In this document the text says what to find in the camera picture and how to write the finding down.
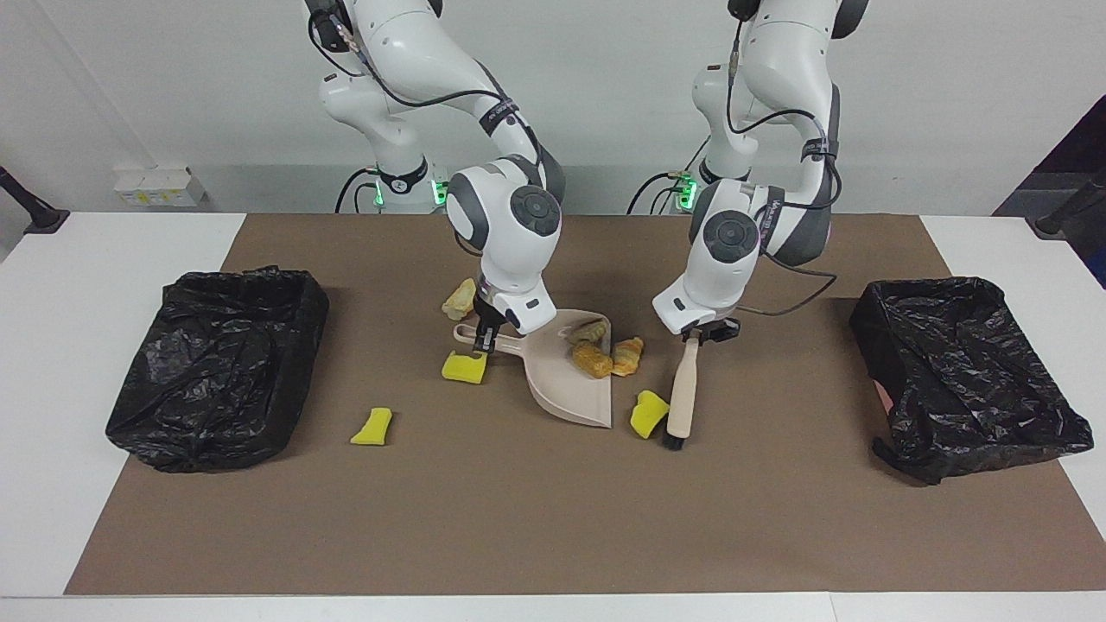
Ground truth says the black bag bin, pink patch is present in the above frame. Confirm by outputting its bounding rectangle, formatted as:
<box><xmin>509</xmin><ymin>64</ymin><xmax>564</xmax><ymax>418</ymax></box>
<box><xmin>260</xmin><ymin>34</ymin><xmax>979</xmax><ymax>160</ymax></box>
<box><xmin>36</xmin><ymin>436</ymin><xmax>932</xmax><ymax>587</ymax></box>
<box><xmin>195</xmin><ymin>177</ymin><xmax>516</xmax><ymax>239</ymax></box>
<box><xmin>848</xmin><ymin>276</ymin><xmax>1096</xmax><ymax>487</ymax></box>

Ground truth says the beige hand brush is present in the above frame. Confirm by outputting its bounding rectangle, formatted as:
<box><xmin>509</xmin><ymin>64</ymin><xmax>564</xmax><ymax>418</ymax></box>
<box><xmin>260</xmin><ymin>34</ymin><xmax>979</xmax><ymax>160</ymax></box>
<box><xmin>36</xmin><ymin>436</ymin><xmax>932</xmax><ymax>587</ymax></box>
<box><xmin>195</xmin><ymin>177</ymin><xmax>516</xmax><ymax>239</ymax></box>
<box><xmin>661</xmin><ymin>334</ymin><xmax>702</xmax><ymax>453</ymax></box>

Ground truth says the beige plastic dustpan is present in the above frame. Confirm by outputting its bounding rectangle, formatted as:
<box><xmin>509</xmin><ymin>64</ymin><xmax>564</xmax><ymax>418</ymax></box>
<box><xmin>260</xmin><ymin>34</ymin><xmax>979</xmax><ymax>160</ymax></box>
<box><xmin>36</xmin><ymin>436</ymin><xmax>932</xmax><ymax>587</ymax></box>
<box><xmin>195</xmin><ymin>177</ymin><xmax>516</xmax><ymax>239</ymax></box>
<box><xmin>453</xmin><ymin>308</ymin><xmax>615</xmax><ymax>431</ymax></box>

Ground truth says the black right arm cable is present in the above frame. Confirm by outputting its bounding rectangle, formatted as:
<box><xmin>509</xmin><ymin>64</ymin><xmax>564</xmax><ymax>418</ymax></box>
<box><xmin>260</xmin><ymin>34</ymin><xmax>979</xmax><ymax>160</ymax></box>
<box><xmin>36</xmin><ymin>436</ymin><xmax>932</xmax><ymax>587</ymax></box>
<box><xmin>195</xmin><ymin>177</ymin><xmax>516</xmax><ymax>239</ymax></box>
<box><xmin>307</xmin><ymin>7</ymin><xmax>541</xmax><ymax>174</ymax></box>

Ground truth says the black bag-lined bin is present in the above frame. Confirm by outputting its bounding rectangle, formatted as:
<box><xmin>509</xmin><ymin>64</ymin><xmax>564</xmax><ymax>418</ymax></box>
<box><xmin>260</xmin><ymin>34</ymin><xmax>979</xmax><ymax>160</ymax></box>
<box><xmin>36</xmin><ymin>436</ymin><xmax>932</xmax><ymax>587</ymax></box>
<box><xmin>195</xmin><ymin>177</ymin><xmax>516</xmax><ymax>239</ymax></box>
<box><xmin>105</xmin><ymin>265</ymin><xmax>332</xmax><ymax>475</ymax></box>

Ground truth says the black left base cable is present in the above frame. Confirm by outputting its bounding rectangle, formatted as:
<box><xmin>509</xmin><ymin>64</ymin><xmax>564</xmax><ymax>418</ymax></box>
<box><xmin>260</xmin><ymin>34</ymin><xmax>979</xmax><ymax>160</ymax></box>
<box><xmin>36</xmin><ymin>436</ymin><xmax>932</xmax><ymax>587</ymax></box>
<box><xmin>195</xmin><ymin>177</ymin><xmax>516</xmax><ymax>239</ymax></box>
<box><xmin>626</xmin><ymin>134</ymin><xmax>711</xmax><ymax>216</ymax></box>

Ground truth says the orange striped foam chunk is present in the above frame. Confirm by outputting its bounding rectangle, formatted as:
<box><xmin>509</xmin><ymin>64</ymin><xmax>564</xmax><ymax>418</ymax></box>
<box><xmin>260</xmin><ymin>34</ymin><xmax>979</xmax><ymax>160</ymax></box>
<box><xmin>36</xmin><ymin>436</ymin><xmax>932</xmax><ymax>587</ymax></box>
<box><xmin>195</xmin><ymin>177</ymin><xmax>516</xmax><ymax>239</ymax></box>
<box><xmin>611</xmin><ymin>335</ymin><xmax>646</xmax><ymax>378</ymax></box>

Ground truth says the large brown table mat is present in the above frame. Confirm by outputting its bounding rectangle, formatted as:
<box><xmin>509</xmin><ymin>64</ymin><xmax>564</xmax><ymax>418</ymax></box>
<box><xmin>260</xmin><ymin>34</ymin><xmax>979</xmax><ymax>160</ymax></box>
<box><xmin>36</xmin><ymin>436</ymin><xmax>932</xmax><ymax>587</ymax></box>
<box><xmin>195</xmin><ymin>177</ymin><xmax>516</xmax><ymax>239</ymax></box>
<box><xmin>64</xmin><ymin>213</ymin><xmax>1106</xmax><ymax>597</ymax></box>

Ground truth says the black base cable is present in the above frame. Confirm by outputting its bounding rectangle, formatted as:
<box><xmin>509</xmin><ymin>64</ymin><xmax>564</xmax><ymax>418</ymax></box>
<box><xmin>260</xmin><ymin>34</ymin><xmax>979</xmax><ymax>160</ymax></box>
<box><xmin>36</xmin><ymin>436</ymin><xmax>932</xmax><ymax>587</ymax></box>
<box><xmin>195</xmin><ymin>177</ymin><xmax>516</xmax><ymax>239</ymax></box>
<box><xmin>626</xmin><ymin>134</ymin><xmax>711</xmax><ymax>216</ymax></box>
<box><xmin>334</xmin><ymin>167</ymin><xmax>383</xmax><ymax>214</ymax></box>

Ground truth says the brown cork-like foam chunk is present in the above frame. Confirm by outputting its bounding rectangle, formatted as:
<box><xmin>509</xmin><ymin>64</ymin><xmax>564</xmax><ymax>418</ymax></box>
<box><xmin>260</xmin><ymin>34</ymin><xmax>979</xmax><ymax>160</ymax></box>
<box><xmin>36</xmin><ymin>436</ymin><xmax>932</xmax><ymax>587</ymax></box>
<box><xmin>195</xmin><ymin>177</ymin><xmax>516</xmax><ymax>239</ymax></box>
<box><xmin>571</xmin><ymin>340</ymin><xmax>615</xmax><ymax>380</ymax></box>

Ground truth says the arched yellow sponge piece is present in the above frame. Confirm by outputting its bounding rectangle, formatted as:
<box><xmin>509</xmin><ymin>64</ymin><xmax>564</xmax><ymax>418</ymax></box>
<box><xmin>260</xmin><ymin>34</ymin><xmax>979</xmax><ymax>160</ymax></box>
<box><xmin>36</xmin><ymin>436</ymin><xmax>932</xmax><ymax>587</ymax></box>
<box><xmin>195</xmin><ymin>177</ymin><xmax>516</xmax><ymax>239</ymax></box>
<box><xmin>441</xmin><ymin>349</ymin><xmax>487</xmax><ymax>386</ymax></box>

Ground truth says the pale greenish foam chunk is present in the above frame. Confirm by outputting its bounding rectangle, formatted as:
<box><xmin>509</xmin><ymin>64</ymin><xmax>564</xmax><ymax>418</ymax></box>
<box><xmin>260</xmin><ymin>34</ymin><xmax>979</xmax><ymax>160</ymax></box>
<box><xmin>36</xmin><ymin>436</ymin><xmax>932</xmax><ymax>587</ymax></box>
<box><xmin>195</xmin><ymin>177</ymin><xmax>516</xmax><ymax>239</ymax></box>
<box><xmin>441</xmin><ymin>276</ymin><xmax>481</xmax><ymax>322</ymax></box>

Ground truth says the white wall socket box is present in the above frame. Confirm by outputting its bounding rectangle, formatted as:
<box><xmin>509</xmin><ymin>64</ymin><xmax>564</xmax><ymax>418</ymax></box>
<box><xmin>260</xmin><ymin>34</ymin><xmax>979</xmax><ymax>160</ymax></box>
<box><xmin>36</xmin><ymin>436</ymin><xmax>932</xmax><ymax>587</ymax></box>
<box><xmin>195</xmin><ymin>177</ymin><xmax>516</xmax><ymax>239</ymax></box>
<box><xmin>113</xmin><ymin>166</ymin><xmax>207</xmax><ymax>209</ymax></box>

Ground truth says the dark background panel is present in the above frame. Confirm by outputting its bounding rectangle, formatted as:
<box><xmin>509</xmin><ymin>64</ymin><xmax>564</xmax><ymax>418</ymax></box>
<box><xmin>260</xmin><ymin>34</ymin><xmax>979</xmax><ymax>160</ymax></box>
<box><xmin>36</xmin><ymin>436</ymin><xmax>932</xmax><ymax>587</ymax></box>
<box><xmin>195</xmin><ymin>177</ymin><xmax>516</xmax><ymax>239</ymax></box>
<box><xmin>992</xmin><ymin>93</ymin><xmax>1106</xmax><ymax>290</ymax></box>

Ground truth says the black stand leg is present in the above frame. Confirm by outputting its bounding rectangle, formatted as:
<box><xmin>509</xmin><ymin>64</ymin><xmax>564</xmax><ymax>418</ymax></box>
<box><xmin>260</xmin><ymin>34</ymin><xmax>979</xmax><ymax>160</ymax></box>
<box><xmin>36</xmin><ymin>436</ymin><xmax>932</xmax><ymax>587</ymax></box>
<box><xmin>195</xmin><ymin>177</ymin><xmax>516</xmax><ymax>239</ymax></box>
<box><xmin>1034</xmin><ymin>168</ymin><xmax>1106</xmax><ymax>239</ymax></box>
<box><xmin>0</xmin><ymin>165</ymin><xmax>71</xmax><ymax>235</ymax></box>

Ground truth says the black right base cable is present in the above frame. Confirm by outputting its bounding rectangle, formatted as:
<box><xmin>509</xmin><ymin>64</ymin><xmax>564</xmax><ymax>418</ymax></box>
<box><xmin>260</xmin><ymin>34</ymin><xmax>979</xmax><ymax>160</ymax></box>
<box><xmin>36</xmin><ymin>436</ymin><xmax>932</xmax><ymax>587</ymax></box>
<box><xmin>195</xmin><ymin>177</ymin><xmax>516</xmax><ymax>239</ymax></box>
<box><xmin>334</xmin><ymin>167</ymin><xmax>383</xmax><ymax>214</ymax></box>

